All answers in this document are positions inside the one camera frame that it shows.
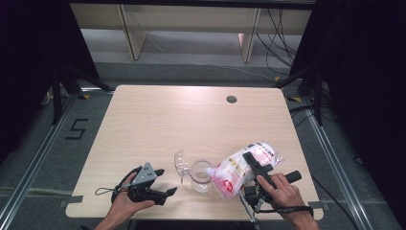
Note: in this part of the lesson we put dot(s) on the person's right hand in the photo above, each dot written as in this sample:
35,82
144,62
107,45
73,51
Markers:
287,195

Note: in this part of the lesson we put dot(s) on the yellow and black tape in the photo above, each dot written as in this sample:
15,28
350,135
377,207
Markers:
277,78
293,99
84,96

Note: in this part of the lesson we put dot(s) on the black metal stand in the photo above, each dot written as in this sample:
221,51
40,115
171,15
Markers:
57,102
317,102

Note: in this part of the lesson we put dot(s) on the grey table grommet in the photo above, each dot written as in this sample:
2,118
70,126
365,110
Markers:
231,99

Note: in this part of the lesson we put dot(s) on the grey tape strip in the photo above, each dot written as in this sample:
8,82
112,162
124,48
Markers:
72,200
320,205

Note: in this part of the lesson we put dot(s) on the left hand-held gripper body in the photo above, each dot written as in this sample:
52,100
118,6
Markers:
144,183

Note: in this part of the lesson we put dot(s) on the person's left hand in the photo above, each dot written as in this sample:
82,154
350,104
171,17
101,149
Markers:
124,206

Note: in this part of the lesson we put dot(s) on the black curtain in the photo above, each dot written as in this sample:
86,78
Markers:
367,80
25,64

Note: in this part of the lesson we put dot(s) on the silver metal floor rail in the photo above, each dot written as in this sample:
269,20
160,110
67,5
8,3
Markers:
333,159
36,163

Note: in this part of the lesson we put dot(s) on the red and white sugar bag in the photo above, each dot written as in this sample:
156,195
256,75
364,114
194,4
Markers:
236,172

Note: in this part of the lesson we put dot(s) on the clear glass jar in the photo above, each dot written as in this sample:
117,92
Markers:
201,179

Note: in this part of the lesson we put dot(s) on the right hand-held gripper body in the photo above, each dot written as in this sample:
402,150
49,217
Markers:
257,196

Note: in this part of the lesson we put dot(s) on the small wooden stick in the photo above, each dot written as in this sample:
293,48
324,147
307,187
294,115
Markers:
181,180

